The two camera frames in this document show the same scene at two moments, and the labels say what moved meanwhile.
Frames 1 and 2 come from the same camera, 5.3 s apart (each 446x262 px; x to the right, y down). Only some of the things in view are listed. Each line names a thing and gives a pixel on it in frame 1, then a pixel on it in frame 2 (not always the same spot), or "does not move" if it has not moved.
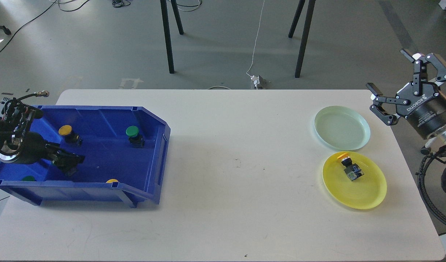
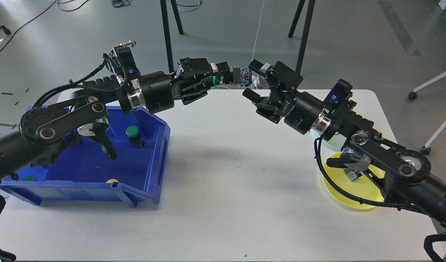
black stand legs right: (311, 6) does not move
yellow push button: (354, 171) does not move
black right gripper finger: (378, 108) to (266, 107)
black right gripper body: (431, 111) to (301, 110)
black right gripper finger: (443, 74) to (284, 79)
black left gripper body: (33, 148) to (159, 92)
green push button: (28, 178) does not move
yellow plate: (365, 192) does not move
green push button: (137, 140) does not move
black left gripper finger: (69, 168) to (199, 89)
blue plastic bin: (125, 149) does not move
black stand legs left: (163, 3) does not move
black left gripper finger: (64, 156) to (194, 66)
